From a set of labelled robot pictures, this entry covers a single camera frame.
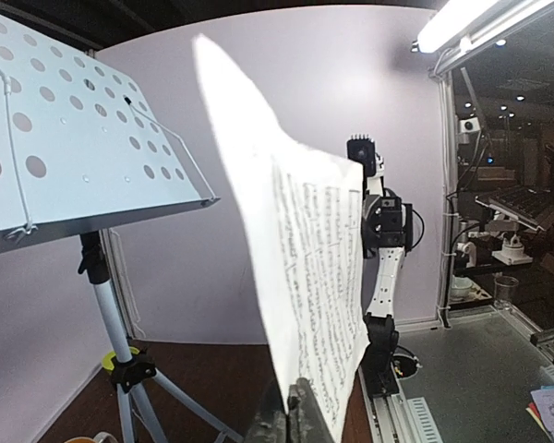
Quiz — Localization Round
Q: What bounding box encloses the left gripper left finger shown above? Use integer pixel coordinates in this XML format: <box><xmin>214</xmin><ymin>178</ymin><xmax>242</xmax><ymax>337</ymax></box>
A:
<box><xmin>244</xmin><ymin>379</ymin><xmax>287</xmax><ymax>443</ymax></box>

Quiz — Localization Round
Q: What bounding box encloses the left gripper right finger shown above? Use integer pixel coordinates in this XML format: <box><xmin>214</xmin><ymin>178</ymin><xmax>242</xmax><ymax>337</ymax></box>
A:
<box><xmin>286</xmin><ymin>377</ymin><xmax>331</xmax><ymax>443</ymax></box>

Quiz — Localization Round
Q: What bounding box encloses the sheet music page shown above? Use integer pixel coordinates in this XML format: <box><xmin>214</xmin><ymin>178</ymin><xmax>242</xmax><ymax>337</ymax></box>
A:
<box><xmin>192</xmin><ymin>35</ymin><xmax>368</xmax><ymax>442</ymax></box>

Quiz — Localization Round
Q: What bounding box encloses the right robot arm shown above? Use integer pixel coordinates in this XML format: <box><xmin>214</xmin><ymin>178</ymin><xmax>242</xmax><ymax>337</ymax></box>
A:
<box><xmin>360</xmin><ymin>187</ymin><xmax>423</xmax><ymax>400</ymax></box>

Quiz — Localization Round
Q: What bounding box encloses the white tripod stand pole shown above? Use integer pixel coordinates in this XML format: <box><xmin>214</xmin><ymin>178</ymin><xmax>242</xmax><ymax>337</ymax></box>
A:
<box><xmin>78</xmin><ymin>232</ymin><xmax>244</xmax><ymax>442</ymax></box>

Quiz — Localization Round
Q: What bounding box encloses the yellow patterned mug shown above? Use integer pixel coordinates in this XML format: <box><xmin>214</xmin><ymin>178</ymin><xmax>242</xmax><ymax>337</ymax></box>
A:
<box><xmin>65</xmin><ymin>432</ymin><xmax>117</xmax><ymax>443</ymax></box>

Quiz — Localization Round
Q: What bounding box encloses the green bowl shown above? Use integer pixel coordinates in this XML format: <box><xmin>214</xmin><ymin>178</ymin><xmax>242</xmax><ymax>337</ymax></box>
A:
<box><xmin>101</xmin><ymin>352</ymin><xmax>116</xmax><ymax>373</ymax></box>

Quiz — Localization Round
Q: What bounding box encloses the white perforated music stand desk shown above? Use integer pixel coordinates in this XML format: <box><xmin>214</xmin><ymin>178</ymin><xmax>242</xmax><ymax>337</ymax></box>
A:
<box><xmin>0</xmin><ymin>15</ymin><xmax>208</xmax><ymax>254</ymax></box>

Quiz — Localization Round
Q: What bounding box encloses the ceiling light tube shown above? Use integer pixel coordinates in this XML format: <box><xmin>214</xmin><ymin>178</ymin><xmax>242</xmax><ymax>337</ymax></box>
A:
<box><xmin>416</xmin><ymin>0</ymin><xmax>554</xmax><ymax>54</ymax></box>

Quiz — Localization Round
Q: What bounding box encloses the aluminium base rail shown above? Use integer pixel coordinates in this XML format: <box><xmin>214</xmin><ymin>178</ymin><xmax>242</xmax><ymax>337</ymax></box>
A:
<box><xmin>358</xmin><ymin>365</ymin><xmax>443</xmax><ymax>443</ymax></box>

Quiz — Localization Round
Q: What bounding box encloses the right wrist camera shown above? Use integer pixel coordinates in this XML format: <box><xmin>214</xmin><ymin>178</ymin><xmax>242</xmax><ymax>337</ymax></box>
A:
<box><xmin>346</xmin><ymin>135</ymin><xmax>384</xmax><ymax>178</ymax></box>

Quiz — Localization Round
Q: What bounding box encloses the left wire page holder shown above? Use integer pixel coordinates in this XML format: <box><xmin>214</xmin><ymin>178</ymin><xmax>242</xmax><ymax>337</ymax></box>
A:
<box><xmin>0</xmin><ymin>67</ymin><xmax>38</xmax><ymax>244</ymax></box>

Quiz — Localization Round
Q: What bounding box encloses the wire page holder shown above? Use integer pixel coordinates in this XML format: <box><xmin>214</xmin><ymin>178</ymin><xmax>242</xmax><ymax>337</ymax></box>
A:
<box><xmin>0</xmin><ymin>67</ymin><xmax>38</xmax><ymax>244</ymax></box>
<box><xmin>123</xmin><ymin>95</ymin><xmax>221</xmax><ymax>206</ymax></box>

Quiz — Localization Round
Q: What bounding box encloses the right wire page holder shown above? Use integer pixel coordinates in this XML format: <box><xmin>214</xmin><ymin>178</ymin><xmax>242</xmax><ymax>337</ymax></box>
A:
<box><xmin>123</xmin><ymin>95</ymin><xmax>221</xmax><ymax>206</ymax></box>

